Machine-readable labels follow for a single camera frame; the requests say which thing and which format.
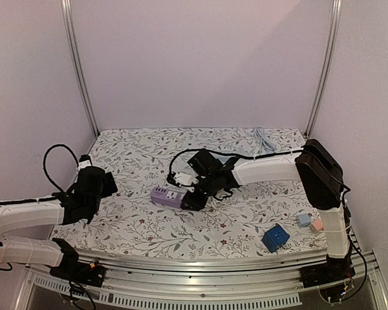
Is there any purple power strip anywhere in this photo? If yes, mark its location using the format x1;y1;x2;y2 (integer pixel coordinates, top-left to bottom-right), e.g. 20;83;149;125
150;187;186;209

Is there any dark blue cube socket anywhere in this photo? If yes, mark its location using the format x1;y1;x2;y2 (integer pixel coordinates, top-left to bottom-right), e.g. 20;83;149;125
262;224;290;253

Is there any light blue charger plug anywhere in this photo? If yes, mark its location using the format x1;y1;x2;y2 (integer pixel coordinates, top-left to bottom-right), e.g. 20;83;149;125
296;214;311;227

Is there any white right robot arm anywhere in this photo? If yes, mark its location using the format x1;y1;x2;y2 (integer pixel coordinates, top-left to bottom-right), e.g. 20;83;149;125
166;139;354;284

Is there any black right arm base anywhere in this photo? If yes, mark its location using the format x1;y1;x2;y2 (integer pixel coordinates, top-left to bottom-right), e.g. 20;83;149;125
299;256;355;288

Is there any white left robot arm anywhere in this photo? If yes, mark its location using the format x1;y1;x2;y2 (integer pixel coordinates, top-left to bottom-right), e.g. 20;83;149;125
0;154;118;280

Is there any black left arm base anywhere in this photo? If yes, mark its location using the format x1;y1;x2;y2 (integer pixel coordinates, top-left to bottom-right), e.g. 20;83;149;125
50;262;107;287

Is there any pink charger plug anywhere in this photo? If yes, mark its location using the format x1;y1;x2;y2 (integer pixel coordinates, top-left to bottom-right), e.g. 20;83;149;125
310;218;324;234

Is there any light blue power strip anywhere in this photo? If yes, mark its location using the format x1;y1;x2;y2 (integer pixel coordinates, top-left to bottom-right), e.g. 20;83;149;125
213;154;238;165

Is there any floral patterned table mat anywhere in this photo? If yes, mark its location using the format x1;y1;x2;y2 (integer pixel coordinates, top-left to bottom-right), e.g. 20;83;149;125
48;127;350;261

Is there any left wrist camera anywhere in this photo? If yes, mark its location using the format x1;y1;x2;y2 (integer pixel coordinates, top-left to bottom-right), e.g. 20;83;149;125
78;154;92;171

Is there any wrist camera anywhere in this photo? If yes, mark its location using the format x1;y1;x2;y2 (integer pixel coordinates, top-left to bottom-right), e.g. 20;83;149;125
173;172;199;187
78;154;92;171

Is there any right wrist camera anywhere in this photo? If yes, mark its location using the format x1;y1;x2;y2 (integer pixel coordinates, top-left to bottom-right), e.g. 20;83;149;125
173;172;199;187

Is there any light blue strip cable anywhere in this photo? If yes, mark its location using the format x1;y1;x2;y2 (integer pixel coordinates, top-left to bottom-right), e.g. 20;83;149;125
252;127;278;154

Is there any aluminium front rail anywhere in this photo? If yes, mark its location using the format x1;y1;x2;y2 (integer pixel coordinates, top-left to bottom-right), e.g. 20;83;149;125
25;248;381;307

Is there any left aluminium frame post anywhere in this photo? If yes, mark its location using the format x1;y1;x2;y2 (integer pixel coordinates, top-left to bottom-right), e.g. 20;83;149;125
60;0;100;138

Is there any aluminium frame post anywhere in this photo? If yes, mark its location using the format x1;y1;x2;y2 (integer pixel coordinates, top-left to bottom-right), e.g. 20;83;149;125
60;0;100;138
304;0;343;138

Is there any right aluminium frame post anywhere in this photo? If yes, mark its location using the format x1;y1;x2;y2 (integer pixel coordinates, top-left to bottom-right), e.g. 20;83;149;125
304;0;343;138

